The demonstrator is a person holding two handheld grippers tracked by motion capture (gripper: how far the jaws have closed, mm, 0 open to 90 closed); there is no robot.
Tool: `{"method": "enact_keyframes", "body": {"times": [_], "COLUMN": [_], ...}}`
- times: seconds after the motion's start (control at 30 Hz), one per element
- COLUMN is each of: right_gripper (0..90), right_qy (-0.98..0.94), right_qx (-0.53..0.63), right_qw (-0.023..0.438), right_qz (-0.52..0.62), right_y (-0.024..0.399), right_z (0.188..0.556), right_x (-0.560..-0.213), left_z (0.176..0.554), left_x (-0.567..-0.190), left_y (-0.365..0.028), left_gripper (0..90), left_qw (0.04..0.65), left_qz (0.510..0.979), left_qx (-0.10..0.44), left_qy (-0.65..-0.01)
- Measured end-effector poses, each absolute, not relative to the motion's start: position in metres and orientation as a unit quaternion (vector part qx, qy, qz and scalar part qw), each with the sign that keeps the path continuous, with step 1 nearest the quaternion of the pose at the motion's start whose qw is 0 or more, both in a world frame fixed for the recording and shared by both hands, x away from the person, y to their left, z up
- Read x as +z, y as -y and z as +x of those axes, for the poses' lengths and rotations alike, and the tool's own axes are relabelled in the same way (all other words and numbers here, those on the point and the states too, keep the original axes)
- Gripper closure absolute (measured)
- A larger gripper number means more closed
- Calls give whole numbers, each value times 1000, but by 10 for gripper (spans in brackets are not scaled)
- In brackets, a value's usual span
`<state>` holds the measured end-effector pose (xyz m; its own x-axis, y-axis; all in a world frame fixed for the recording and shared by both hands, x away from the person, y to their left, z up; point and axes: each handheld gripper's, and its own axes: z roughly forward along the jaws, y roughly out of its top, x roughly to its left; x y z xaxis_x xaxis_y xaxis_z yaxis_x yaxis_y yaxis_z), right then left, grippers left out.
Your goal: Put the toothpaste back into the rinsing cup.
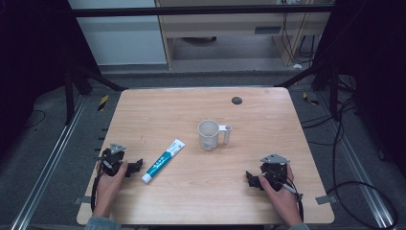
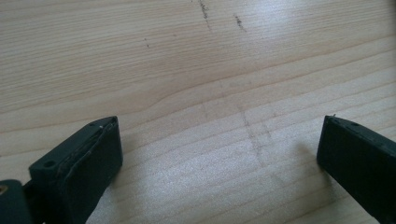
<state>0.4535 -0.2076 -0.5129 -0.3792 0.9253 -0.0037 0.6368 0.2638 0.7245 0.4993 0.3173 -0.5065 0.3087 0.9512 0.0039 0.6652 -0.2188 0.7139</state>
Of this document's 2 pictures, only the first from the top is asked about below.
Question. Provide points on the yellow and black tape strip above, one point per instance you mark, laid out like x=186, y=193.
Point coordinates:
x=310, y=99
x=102, y=103

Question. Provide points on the aluminium floor rail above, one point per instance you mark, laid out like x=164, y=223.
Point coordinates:
x=48, y=166
x=360, y=172

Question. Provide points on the white and teal toothpaste tube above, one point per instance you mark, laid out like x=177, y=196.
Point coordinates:
x=162, y=161

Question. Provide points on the black metal stand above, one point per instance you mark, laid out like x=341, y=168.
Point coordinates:
x=69, y=96
x=333, y=92

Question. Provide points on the grey metal table bracket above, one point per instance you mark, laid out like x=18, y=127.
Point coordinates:
x=326, y=199
x=82, y=200

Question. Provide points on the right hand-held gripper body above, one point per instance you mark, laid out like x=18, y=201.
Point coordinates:
x=274, y=171

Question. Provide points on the light wooden desk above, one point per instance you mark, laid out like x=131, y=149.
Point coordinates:
x=223, y=27

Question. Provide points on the white cabinet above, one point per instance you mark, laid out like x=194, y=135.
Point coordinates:
x=121, y=38

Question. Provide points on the person's left hand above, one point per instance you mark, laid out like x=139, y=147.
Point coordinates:
x=107, y=191

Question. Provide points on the black horizontal frame bar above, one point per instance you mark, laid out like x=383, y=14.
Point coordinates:
x=191, y=11

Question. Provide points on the person's right hand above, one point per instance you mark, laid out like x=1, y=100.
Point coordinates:
x=282, y=204

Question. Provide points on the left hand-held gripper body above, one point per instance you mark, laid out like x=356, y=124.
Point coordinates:
x=111, y=159

